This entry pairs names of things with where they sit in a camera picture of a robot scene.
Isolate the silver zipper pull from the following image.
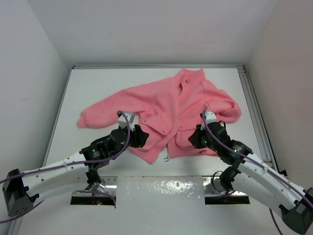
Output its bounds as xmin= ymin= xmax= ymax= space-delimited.
xmin=163 ymin=152 xmax=171 ymax=162

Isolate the pink fleece jacket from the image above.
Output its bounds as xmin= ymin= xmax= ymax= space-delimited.
xmin=77 ymin=69 xmax=242 ymax=164

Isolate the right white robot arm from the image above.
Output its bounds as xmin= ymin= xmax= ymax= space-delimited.
xmin=188 ymin=122 xmax=313 ymax=235

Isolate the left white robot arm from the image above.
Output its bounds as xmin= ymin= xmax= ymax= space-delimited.
xmin=0 ymin=125 xmax=149 ymax=218

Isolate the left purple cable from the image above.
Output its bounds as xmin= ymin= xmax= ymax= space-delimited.
xmin=0 ymin=110 xmax=133 ymax=223

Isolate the purple cable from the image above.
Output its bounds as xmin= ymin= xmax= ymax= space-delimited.
xmin=201 ymin=109 xmax=313 ymax=235
xmin=0 ymin=110 xmax=133 ymax=223

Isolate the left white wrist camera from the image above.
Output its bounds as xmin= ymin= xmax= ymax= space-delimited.
xmin=117 ymin=111 xmax=135 ymax=131

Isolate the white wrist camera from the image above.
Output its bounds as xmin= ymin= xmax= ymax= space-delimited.
xmin=117 ymin=111 xmax=135 ymax=131
xmin=201 ymin=110 xmax=217 ymax=130

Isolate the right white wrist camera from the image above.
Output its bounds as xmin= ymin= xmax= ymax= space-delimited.
xmin=201 ymin=110 xmax=217 ymax=130

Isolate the shiny metal base plate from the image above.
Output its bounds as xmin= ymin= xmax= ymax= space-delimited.
xmin=71 ymin=176 xmax=248 ymax=205

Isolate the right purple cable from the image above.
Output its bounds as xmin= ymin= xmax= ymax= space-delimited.
xmin=201 ymin=109 xmax=313 ymax=235

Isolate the aluminium frame rail right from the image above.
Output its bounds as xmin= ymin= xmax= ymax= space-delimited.
xmin=237 ymin=66 xmax=278 ymax=170

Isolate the aluminium frame rail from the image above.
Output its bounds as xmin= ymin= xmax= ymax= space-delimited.
xmin=7 ymin=66 xmax=75 ymax=235
xmin=237 ymin=66 xmax=278 ymax=170
xmin=72 ymin=64 xmax=245 ymax=70

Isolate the aluminium frame rail back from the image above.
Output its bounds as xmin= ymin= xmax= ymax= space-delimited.
xmin=72 ymin=64 xmax=245 ymax=70

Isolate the aluminium frame rail left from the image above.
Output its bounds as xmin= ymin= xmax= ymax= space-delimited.
xmin=7 ymin=66 xmax=75 ymax=235

